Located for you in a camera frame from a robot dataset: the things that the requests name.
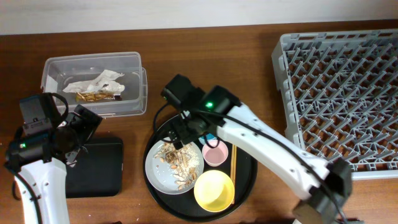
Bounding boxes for pink cup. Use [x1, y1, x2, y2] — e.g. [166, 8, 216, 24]
[202, 139, 229, 167]

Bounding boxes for grey plate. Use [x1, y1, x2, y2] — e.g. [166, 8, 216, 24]
[144, 141, 205, 195]

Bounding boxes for grey dishwasher rack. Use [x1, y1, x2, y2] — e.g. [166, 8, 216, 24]
[271, 29, 397, 180]

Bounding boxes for food scraps on plate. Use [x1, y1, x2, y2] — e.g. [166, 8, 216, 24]
[152, 142, 201, 191]

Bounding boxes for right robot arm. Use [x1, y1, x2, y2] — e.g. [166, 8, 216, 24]
[161, 86, 353, 223]

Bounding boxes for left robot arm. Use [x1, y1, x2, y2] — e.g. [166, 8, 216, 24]
[5, 105, 102, 223]

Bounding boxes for gold snack wrapper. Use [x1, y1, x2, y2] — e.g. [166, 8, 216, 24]
[75, 92, 122, 102]

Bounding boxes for blue cup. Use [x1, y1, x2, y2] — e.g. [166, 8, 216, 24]
[198, 134, 216, 145]

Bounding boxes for yellow bowl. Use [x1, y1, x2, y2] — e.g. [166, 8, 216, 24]
[193, 170, 235, 213]

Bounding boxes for round black serving tray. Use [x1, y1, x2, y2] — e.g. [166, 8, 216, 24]
[142, 111, 259, 223]

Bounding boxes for wooden chopstick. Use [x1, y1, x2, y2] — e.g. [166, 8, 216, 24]
[233, 147, 237, 189]
[230, 144, 236, 182]

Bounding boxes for clear plastic waste bin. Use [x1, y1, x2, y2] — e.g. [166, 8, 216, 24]
[40, 52, 147, 118]

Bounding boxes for white tissue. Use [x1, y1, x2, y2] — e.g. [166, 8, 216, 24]
[63, 70, 125, 94]

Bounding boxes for black rectangular tray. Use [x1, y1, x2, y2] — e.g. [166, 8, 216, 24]
[65, 137, 124, 198]

